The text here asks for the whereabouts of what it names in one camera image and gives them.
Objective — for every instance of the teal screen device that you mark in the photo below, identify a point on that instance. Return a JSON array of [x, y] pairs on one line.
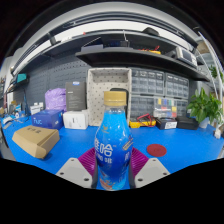
[[21, 78]]

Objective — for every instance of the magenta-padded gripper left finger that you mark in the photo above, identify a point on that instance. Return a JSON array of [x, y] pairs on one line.
[[75, 171]]

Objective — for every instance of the black box with white label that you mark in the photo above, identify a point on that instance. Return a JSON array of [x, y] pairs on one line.
[[166, 124]]

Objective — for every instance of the black overhead shelf unit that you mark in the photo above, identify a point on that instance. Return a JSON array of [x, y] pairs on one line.
[[133, 57]]

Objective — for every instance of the flat round red coaster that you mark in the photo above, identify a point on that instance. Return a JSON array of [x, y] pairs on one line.
[[156, 150]]

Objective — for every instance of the purple plastic bag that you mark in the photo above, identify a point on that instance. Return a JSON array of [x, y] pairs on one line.
[[55, 99]]

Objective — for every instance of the flat black case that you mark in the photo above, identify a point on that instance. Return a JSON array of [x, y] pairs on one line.
[[187, 122]]

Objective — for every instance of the black zip case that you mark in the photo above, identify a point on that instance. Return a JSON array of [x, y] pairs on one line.
[[116, 89]]

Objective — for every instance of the white power adapter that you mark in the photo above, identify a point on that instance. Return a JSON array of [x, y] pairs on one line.
[[218, 133]]

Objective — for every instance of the white metal shelf rack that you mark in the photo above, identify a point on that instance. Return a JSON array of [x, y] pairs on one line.
[[203, 48]]

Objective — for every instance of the brown cardboard box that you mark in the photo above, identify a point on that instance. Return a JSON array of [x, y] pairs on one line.
[[35, 140]]

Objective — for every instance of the white dotted tray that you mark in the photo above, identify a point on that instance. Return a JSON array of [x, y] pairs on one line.
[[96, 96]]

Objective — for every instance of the yellow multimeter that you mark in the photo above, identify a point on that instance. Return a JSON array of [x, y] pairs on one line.
[[135, 124]]

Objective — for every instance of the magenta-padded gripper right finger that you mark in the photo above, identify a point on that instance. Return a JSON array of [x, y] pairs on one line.
[[151, 171]]

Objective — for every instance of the dark grey upright box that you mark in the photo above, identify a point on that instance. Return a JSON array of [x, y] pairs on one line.
[[75, 96]]

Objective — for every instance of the wide grey drawer cabinet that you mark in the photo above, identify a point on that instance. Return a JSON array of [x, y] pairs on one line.
[[148, 82]]

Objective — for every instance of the low grey drawer cabinet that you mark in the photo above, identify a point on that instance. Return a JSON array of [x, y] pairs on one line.
[[141, 105]]

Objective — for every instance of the blue printed box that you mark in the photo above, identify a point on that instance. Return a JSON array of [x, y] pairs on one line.
[[46, 120]]

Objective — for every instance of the small white box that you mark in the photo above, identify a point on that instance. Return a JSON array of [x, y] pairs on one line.
[[36, 109]]

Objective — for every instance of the blue drink bottle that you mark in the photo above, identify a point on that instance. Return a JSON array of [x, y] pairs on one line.
[[113, 146]]

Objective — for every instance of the white carton box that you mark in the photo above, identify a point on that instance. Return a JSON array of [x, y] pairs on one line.
[[75, 120]]

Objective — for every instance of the clear organizer with coloured parts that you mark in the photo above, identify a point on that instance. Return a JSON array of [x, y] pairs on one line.
[[165, 107]]

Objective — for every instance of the narrow grey drawer cabinet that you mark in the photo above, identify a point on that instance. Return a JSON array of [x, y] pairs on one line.
[[177, 86]]

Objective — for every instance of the green potted plant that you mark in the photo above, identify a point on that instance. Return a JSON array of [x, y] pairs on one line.
[[205, 106]]

